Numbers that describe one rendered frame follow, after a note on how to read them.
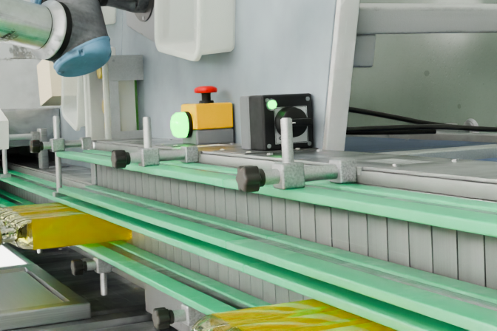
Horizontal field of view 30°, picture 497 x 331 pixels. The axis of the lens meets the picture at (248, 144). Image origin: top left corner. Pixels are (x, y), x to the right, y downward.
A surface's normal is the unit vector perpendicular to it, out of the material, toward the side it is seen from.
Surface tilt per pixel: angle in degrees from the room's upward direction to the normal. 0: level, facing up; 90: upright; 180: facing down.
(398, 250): 0
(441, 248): 0
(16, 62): 90
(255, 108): 0
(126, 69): 90
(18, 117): 90
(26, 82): 90
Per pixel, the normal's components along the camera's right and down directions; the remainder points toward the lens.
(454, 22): 0.41, 0.29
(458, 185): -0.91, 0.06
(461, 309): -0.04, -1.00
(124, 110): 0.41, 0.03
